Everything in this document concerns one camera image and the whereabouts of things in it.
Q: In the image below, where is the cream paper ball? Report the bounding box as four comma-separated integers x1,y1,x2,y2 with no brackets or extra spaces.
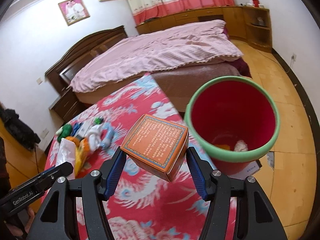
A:
234,140,248,152

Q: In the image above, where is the wooden corner shelf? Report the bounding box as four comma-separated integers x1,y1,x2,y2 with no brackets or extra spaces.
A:
242,7,272,53

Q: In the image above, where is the red bin green rim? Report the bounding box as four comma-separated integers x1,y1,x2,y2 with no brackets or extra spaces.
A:
184,76,280,176

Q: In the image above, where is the white blue face mask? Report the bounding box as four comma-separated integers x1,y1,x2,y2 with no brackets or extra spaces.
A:
85,122,114,152

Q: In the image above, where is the pink checked bedspread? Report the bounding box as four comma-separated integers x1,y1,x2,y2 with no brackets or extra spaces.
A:
70,20,243,93

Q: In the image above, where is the orange wrapper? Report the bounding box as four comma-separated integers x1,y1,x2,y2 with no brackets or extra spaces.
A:
66,136,88,147

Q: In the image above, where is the yellow foam net sleeve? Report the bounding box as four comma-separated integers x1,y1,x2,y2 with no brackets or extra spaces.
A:
74,138,91,176

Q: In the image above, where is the long wooden cabinet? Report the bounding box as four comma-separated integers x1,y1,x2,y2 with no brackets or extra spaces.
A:
135,5,247,40

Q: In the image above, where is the black hanging jacket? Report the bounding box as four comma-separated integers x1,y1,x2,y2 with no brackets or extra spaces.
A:
1,105,41,151

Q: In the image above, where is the blue fidget spinner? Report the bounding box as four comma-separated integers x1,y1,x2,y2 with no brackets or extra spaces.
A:
71,122,82,137

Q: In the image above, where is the person's left hand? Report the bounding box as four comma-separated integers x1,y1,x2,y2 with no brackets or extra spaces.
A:
1,206,35,239

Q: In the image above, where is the green pumpkin toy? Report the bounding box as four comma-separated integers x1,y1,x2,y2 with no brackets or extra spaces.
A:
56,124,73,142

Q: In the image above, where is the orange printed cardboard box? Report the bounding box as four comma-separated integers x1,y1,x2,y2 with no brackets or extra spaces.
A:
120,114,189,182

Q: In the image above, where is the green purple keychain toy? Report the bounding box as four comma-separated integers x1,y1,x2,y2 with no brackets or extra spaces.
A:
94,116,104,125

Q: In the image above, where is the red cup on shelf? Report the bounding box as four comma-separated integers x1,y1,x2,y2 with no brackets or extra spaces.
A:
252,0,259,8

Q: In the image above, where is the white teal medicine box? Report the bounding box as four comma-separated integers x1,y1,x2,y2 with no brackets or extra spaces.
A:
77,121,91,138

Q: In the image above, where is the dark wooden nightstand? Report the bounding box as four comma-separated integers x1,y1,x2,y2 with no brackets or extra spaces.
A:
49,88,85,122

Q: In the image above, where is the wooden bed frame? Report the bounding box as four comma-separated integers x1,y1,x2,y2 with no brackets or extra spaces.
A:
45,20,251,112

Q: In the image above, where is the framed wedding photo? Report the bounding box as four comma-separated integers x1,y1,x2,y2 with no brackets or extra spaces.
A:
58,0,90,26

